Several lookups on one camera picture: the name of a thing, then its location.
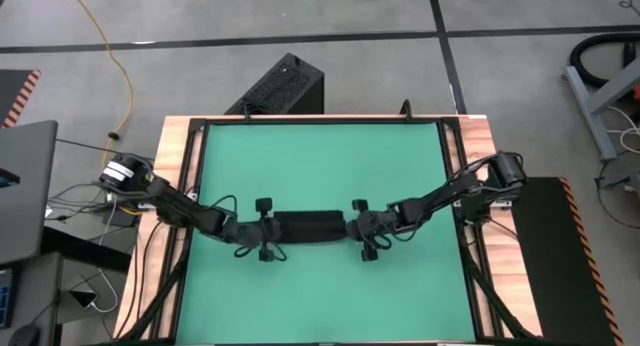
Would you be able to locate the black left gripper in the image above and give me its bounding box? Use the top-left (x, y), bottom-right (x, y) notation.
top-left (234, 197), bottom-right (281, 263)

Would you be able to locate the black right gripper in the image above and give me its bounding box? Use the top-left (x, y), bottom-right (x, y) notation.
top-left (346, 198), bottom-right (396, 263)

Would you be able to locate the black towel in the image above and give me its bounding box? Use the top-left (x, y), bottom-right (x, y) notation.
top-left (272, 209), bottom-right (348, 245)

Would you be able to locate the green table mat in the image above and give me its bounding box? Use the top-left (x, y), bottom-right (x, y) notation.
top-left (175, 121), bottom-right (479, 345)

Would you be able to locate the black computer tower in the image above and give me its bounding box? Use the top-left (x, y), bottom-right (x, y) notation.
top-left (224, 52), bottom-right (325, 116)

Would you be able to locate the black floor stand base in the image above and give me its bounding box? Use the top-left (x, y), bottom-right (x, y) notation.
top-left (42, 225), bottom-right (134, 275)

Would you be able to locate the black mat with striped edge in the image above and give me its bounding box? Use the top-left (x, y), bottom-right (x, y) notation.
top-left (0, 69), bottom-right (42, 129)
top-left (502, 175), bottom-right (624, 346)

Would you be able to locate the small dark phone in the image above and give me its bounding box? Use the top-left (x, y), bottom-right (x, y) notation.
top-left (68, 288), bottom-right (99, 310)

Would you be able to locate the grey metal stand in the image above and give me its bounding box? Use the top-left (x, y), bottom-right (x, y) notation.
top-left (562, 58), bottom-right (640, 192)

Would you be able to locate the dark device with blue screen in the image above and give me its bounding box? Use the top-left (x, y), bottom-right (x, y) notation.
top-left (0, 167), bottom-right (22, 190)

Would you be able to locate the black metal table frame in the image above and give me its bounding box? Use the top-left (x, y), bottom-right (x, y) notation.
top-left (115, 115), bottom-right (541, 346)

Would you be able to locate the black cable with plug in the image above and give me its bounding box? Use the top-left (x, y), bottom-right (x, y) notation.
top-left (54, 130), bottom-right (126, 157)

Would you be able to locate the yellow floor cable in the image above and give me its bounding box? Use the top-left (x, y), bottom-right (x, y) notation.
top-left (66, 0), bottom-right (135, 170)

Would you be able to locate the black hose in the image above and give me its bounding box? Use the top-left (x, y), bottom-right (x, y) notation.
top-left (568, 32), bottom-right (640, 90)

